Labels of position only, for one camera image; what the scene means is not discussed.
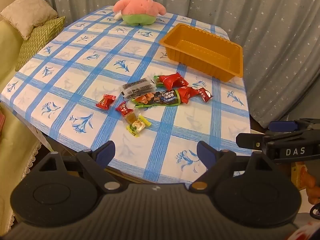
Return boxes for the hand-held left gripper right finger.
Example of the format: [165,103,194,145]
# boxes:
[189,141,285,194]

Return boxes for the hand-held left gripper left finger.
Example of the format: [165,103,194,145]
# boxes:
[34,141,129,194]

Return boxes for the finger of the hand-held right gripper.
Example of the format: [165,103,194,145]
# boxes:
[236,132,275,148]
[269,118,320,132]

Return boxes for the yellow-green candy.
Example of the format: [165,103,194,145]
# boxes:
[126,115,152,137]

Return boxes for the clear-wrapped brown candy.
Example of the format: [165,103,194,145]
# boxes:
[123,111,140,125]

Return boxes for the red candy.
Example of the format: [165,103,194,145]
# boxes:
[96,94,116,110]
[115,101,134,117]

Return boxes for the small red snack packet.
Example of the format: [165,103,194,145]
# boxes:
[196,87,213,103]

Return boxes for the medium red snack packet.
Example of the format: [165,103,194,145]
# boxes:
[176,85,200,104]

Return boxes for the black snack packet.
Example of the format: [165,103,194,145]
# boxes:
[121,77,156,100]

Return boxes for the dark green snack packet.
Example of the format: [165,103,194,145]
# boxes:
[132,89,182,108]

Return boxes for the large red snack packet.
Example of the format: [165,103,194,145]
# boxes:
[159,72,189,89]

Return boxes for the orange plastic tray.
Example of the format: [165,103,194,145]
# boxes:
[159,23,244,83]

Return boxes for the blue checked tablecloth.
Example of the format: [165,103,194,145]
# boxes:
[0,5,252,190]

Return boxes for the sofa with yellow-green cover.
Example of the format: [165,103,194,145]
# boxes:
[0,17,43,233]

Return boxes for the blue star-print curtain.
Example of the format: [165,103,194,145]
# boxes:
[21,0,320,130]

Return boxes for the green zigzag pillow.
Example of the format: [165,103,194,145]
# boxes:
[15,16,66,72]

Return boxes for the pink starfish plush toy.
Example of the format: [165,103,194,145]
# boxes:
[112,0,167,27]

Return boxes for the beige pillow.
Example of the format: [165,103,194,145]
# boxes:
[0,0,58,40]

